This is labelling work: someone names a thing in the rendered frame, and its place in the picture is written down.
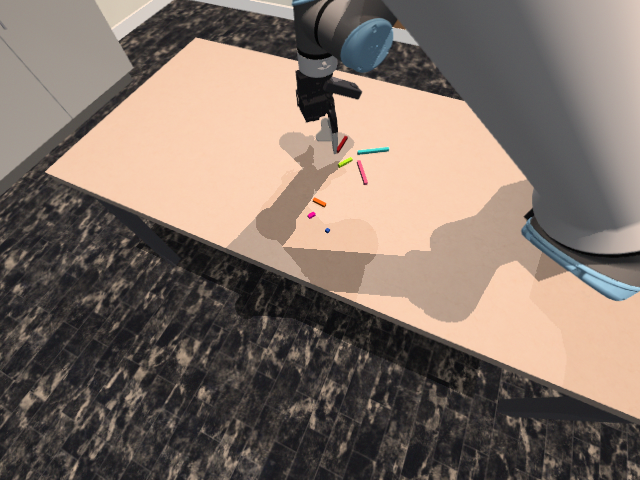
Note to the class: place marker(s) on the lime green rod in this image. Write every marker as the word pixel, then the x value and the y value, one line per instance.
pixel 341 164

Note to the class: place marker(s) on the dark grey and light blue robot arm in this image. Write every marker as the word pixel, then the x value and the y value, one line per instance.
pixel 555 82

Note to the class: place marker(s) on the red rod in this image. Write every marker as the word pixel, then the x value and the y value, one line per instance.
pixel 342 143

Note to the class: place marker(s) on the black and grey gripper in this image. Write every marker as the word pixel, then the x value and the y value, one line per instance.
pixel 315 103

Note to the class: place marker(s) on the pink rod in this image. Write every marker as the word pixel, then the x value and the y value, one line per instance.
pixel 362 172

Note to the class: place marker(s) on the turquoise rod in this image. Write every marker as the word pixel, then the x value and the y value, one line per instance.
pixel 370 151

